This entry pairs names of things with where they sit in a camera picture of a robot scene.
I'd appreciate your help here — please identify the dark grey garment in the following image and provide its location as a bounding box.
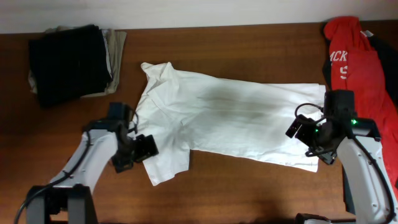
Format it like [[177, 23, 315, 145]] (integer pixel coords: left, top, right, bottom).
[[322, 35, 397, 215]]

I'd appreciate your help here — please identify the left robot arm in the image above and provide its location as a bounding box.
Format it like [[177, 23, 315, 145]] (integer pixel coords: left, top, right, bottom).
[[14, 103, 159, 224]]

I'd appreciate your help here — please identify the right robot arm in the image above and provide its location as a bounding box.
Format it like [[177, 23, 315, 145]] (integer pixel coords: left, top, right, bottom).
[[286, 90, 397, 223]]

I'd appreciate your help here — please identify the folded beige garment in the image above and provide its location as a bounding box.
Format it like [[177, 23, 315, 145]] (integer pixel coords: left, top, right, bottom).
[[28, 26, 127, 98]]

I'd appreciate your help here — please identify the white t-shirt with robot print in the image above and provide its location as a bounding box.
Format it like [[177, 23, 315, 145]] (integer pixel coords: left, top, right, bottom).
[[136, 63, 326, 185]]

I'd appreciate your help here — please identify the red t-shirt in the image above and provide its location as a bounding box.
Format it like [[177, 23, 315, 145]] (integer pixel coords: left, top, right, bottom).
[[323, 16, 397, 185]]

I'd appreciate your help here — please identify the folded black garment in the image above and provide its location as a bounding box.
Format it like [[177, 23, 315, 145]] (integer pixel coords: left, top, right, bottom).
[[28, 25, 113, 108]]

